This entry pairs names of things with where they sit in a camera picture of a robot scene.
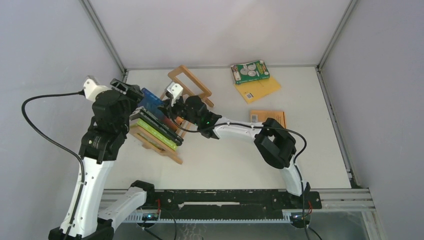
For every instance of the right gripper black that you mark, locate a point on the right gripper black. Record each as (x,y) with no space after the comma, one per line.
(166,107)

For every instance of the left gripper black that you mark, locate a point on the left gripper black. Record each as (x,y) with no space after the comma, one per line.
(133,94)

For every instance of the Alice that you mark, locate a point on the Alice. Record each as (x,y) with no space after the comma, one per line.
(162,124)

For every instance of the blue Jane Eyre book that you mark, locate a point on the blue Jane Eyre book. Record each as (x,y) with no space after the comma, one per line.
(151,103)

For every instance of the light green paperback book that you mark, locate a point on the light green paperback book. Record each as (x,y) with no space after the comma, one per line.
(141,123)

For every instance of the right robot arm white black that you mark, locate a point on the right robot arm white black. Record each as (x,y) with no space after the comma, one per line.
(276,144)

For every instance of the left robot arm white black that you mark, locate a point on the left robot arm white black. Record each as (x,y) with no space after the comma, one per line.
(84,219)

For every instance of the green Macmillan book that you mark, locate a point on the green Macmillan book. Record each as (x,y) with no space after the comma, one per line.
(249,72)

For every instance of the orange booklet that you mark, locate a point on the orange booklet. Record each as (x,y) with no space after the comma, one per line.
(257,116)

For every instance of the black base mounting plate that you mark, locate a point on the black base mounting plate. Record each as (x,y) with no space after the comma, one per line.
(230,203)

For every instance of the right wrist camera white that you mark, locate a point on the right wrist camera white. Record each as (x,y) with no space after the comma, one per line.
(174,91)

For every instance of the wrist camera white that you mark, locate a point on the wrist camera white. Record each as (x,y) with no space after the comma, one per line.
(174,91)
(91,88)

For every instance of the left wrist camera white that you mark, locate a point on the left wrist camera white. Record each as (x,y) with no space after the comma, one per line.
(91,88)

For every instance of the white cable duct strip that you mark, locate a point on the white cable duct strip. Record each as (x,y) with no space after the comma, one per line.
(140,217)

